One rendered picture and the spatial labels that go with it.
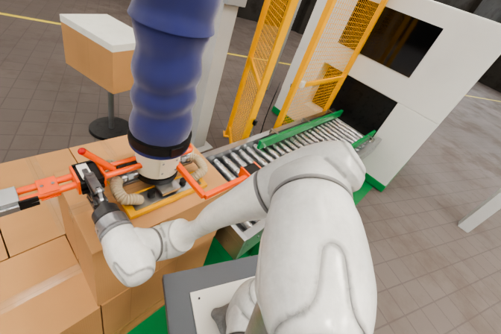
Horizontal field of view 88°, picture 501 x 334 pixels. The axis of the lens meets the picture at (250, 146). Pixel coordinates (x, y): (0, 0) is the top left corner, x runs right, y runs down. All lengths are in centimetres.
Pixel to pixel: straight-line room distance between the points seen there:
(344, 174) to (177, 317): 86
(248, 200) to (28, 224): 128
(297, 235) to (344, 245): 5
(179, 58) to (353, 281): 66
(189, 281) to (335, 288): 92
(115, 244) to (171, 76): 47
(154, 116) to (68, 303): 85
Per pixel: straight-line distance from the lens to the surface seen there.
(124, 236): 80
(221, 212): 55
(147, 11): 75
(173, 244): 85
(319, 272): 30
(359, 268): 33
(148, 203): 107
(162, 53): 77
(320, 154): 44
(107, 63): 232
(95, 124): 304
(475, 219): 408
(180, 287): 116
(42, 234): 158
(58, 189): 98
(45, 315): 139
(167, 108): 84
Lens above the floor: 181
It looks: 35 degrees down
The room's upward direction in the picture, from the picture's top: 21 degrees clockwise
